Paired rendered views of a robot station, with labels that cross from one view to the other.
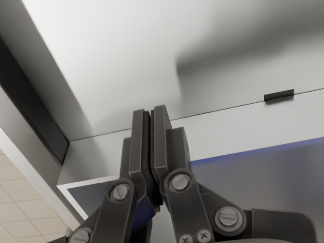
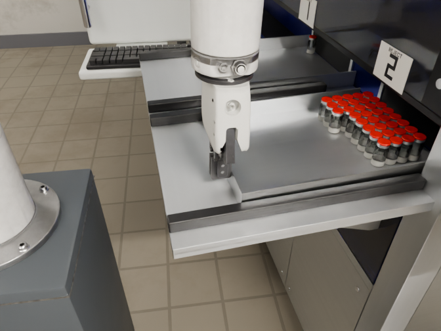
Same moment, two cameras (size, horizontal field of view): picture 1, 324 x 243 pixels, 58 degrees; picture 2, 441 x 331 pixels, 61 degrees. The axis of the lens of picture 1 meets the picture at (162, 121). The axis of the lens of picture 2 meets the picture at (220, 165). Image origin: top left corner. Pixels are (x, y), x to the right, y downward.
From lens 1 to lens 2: 0.53 m
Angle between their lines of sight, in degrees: 62
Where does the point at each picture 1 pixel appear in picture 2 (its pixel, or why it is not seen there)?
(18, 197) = not seen: outside the picture
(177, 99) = (218, 181)
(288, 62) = (205, 159)
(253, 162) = (250, 159)
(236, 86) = not seen: hidden behind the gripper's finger
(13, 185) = not seen: outside the picture
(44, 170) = (245, 207)
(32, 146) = (230, 208)
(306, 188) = (266, 144)
